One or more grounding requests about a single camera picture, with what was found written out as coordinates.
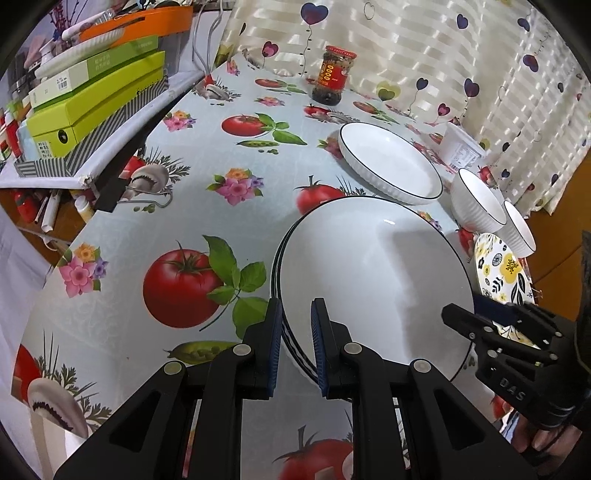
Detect person's right hand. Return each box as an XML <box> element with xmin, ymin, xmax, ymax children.
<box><xmin>510</xmin><ymin>406</ymin><xmax>588</xmax><ymax>468</ymax></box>

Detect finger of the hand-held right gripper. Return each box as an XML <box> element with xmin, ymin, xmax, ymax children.
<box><xmin>475</xmin><ymin>295</ymin><xmax>571</xmax><ymax>344</ymax></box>
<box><xmin>441</xmin><ymin>303</ymin><xmax>561</xmax><ymax>367</ymax></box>

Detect white plastic tub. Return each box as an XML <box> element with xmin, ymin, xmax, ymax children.
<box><xmin>438</xmin><ymin>122</ymin><xmax>488</xmax><ymax>174</ymax></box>

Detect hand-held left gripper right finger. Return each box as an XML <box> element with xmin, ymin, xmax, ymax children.
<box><xmin>311</xmin><ymin>298</ymin><xmax>539</xmax><ymax>480</ymax></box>

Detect orange box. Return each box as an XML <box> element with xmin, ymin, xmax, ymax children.
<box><xmin>78</xmin><ymin>6</ymin><xmax>194</xmax><ymax>43</ymax></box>

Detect heart print curtain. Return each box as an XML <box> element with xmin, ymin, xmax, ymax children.
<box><xmin>215</xmin><ymin>0</ymin><xmax>591</xmax><ymax>217</ymax></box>

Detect yellow floral bowl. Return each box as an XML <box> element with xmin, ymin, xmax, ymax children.
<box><xmin>473</xmin><ymin>232</ymin><xmax>541</xmax><ymax>349</ymax></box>

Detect white ribbed bowl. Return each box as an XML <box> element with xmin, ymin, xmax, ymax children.
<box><xmin>450</xmin><ymin>168</ymin><xmax>508</xmax><ymax>234</ymax></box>
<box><xmin>499</xmin><ymin>199</ymin><xmax>537</xmax><ymax>258</ymax></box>

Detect white cable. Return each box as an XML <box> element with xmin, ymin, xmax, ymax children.
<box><xmin>191</xmin><ymin>0</ymin><xmax>232</xmax><ymax>75</ymax></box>

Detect lime green box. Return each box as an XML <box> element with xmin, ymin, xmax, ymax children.
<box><xmin>25</xmin><ymin>51</ymin><xmax>168</xmax><ymax>160</ymax></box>

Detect striped grey tray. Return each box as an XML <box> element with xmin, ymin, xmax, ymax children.
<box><xmin>0</xmin><ymin>69</ymin><xmax>206</xmax><ymax>190</ymax></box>

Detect deep white ribbed plate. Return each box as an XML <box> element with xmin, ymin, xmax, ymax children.
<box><xmin>338</xmin><ymin>122</ymin><xmax>444</xmax><ymax>206</ymax></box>

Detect large white plate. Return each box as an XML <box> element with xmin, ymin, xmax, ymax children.
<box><xmin>278</xmin><ymin>198</ymin><xmax>477</xmax><ymax>383</ymax></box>
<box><xmin>271</xmin><ymin>217</ymin><xmax>324</xmax><ymax>393</ymax></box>

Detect purple flower branch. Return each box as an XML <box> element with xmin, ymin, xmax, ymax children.
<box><xmin>48</xmin><ymin>0</ymin><xmax>88</xmax><ymax>42</ymax></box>

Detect pale green box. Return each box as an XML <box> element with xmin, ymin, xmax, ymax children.
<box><xmin>28</xmin><ymin>36</ymin><xmax>160</xmax><ymax>110</ymax></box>

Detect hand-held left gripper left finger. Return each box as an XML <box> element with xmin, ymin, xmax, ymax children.
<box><xmin>54</xmin><ymin>298</ymin><xmax>283</xmax><ymax>480</ymax></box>

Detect wooden furniture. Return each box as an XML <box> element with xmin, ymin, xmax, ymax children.
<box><xmin>526</xmin><ymin>152</ymin><xmax>591</xmax><ymax>315</ymax></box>

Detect chili sauce jar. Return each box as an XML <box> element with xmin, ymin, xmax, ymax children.
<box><xmin>311</xmin><ymin>45</ymin><xmax>358</xmax><ymax>104</ymax></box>

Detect vegetable print tablecloth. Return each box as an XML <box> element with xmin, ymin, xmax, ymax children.
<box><xmin>11</xmin><ymin>46</ymin><xmax>539</xmax><ymax>480</ymax></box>

